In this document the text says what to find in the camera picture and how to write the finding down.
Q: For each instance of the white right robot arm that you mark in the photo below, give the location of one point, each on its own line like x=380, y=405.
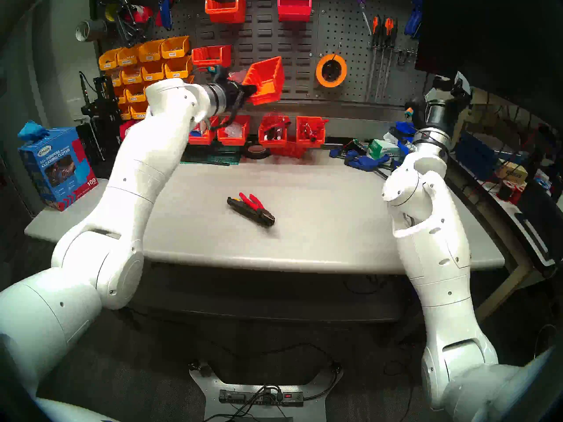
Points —
x=435, y=249

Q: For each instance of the yellow bin labelled M3-12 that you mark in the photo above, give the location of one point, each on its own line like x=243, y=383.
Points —
x=135, y=93

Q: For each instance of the blue and yellow bar clamp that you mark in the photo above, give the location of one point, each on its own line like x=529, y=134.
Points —
x=382, y=172

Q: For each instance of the black flat tray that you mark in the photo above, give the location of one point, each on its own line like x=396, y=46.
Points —
x=541, y=214

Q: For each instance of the clear bag of parts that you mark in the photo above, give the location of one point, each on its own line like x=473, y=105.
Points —
x=235, y=130
x=237, y=76

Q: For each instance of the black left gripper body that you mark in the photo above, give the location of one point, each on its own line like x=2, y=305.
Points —
x=235, y=93

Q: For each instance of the yellow bin labelled M3-4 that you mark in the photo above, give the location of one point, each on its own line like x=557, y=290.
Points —
x=178, y=68

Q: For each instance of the black and red markers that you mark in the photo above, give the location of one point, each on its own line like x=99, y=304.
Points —
x=275, y=133

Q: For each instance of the orange tape roll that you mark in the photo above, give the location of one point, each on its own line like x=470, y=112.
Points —
x=318, y=71

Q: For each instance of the red tape roll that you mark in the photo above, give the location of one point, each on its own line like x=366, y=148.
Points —
x=143, y=16

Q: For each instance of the blue spring clamps hanging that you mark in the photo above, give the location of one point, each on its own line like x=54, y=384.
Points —
x=413, y=23

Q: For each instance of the yellow bin labelled M2.5-8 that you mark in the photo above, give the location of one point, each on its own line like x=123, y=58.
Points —
x=124, y=111

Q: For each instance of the yellow bin labelled M3X8 BAD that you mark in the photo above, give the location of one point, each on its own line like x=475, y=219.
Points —
x=127, y=57

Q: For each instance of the silver duct tape roll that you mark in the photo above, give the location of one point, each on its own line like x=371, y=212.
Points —
x=90, y=30

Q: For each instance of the black soldering iron pen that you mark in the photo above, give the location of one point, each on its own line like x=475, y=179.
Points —
x=82, y=86

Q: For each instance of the yellow bin labelled M3X5X4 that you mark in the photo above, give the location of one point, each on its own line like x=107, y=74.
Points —
x=109, y=61

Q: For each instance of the grey metal C-clamp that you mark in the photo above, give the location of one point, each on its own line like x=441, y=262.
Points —
x=127, y=30

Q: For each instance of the blue plastic bin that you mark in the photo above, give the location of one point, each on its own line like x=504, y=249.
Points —
x=403, y=129

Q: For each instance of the black power strip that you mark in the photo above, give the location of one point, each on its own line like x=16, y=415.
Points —
x=246, y=397

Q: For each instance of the yellow bin labelled M4X6X6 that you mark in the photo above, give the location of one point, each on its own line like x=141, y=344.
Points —
x=115, y=78

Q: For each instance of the green cutting mat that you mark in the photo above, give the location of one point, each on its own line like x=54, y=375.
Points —
x=220, y=157

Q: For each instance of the black metal press stand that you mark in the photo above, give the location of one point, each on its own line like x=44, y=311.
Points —
x=103, y=109

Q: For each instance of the dark red plastic bin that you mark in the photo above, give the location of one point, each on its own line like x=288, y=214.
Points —
x=127, y=127

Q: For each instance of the orange-red plastic storage bin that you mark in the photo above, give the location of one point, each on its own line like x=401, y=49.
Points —
x=266, y=80

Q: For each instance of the white light switch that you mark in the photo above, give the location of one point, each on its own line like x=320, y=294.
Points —
x=75, y=115

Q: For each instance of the yellow bin labelled M3X6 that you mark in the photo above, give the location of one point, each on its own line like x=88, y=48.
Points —
x=174, y=48

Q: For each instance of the stacked orange-red bins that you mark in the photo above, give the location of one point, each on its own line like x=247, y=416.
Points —
x=290, y=152

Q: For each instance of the black base knob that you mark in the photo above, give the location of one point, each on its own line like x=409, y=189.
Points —
x=196, y=366
x=336, y=367

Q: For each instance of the black tape roll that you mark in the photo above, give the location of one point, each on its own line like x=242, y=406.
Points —
x=257, y=156

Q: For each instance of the yellow bin labelled M4-6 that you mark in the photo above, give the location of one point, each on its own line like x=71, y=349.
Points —
x=151, y=71

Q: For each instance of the small red clamps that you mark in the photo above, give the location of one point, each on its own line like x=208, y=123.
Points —
x=312, y=129

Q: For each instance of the grey louvred panel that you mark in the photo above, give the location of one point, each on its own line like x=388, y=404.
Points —
x=299, y=52

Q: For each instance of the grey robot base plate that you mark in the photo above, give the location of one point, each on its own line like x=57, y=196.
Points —
x=206, y=386

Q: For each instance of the yellow bin labelled M4X4X6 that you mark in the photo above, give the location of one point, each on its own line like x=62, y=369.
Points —
x=131, y=76

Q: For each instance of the yellow bin labelled M3-16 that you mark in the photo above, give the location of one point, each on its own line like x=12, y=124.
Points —
x=121, y=96

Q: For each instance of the dark perforated pegboard panel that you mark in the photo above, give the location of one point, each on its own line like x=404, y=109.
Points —
x=182, y=25
x=396, y=87

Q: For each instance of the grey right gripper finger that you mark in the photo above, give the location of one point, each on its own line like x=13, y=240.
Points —
x=462, y=81

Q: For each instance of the blue cleaning cloths box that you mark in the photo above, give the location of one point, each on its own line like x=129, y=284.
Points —
x=57, y=170

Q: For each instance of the black carabiner hook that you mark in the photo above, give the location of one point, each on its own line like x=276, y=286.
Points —
x=399, y=60

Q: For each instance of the yellow bin labelled M2.5-6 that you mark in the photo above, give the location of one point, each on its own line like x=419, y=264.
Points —
x=137, y=110

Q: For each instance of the dark blue case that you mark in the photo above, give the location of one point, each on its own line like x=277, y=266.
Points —
x=475, y=155

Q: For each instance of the white side table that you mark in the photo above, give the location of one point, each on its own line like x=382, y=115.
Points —
x=501, y=219

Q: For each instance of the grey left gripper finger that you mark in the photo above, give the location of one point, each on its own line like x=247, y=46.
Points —
x=250, y=90

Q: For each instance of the blue microfiber cloth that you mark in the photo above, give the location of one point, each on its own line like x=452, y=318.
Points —
x=33, y=130

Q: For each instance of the yellow tape roll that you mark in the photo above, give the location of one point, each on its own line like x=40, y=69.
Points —
x=110, y=13

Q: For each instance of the small cardboard box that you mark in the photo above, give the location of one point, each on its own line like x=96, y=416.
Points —
x=512, y=172

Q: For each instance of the small blue clamp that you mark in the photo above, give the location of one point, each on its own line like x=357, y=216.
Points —
x=338, y=153

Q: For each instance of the black computer monitor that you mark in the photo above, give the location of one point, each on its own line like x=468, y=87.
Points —
x=484, y=38

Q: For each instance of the thin black rod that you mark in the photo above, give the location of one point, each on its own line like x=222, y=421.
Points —
x=211, y=162

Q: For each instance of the black utility knife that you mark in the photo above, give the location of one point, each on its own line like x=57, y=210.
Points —
x=235, y=204

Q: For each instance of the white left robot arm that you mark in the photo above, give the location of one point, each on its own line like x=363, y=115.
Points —
x=145, y=161

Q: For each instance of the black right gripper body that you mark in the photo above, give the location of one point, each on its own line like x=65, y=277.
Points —
x=440, y=111

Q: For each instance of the crimson plastic bin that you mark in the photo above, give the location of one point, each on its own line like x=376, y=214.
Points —
x=294, y=10

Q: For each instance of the large blue spring clamp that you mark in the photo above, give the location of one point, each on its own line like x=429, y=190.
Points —
x=367, y=162

